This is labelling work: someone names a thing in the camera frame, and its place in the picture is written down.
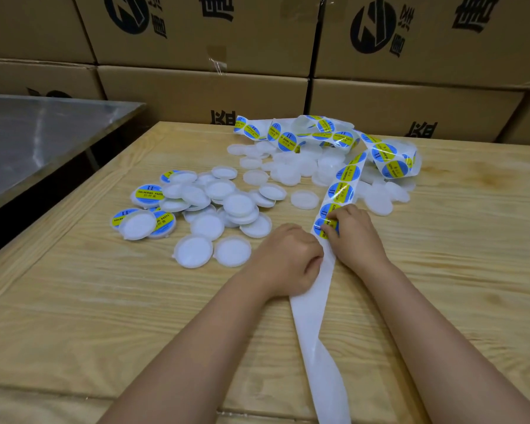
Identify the person's left hand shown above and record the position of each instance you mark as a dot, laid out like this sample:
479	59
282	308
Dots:
282	260

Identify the person's right hand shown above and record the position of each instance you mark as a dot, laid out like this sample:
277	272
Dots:
357	242

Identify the person's right thumb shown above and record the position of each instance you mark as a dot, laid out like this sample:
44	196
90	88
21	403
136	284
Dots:
329	233

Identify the person's left fingers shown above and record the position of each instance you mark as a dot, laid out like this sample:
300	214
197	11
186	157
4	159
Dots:
312	267

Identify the round blue yellow sticker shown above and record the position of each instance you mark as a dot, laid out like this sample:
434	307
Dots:
320	226

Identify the white backing strip with stickers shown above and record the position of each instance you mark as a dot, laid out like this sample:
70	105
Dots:
311	313

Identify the person's right forearm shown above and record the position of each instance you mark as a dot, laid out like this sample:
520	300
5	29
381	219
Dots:
441	344

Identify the person's left forearm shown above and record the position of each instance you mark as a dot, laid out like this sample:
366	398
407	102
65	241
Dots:
194	348

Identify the pile of white plastic lids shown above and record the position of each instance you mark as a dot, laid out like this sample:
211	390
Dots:
291	169
194	250

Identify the labelled white plastic lid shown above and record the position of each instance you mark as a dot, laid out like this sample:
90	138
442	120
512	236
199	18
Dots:
165	175
118	216
168	221
148	195

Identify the stack of brown cardboard boxes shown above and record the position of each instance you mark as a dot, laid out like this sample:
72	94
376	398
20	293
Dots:
256	35

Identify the stainless steel table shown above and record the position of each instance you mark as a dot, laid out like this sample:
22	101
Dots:
39	141

